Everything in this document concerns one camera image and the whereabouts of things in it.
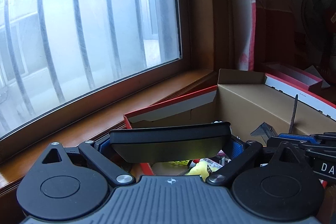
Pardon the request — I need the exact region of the red cardboard shoe box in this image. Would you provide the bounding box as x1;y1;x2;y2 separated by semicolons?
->
123;68;336;188

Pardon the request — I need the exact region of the black standing fan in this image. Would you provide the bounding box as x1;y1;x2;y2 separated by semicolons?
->
301;0;335;84

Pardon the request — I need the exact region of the window frame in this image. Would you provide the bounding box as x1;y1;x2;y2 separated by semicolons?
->
0;0;216;140

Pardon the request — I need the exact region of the pink red flat box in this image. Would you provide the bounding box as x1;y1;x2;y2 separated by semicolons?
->
263;63;323;93

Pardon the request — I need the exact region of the black rectangular case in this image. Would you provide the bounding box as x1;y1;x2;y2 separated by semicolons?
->
110;122;231;163

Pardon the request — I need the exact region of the red patterned curtain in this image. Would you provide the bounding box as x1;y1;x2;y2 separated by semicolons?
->
235;0;257;71

